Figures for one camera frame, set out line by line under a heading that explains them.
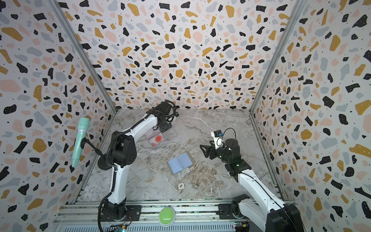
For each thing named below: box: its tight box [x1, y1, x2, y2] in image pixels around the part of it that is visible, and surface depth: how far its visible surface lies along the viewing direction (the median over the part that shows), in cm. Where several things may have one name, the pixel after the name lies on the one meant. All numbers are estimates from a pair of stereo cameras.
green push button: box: [158, 206, 177, 227], surface depth 74 cm
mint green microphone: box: [71, 116, 90, 168], surface depth 70 cm
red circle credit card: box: [149, 133, 164, 145], surface depth 99 cm
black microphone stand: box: [80, 137, 113, 171], surface depth 86 cm
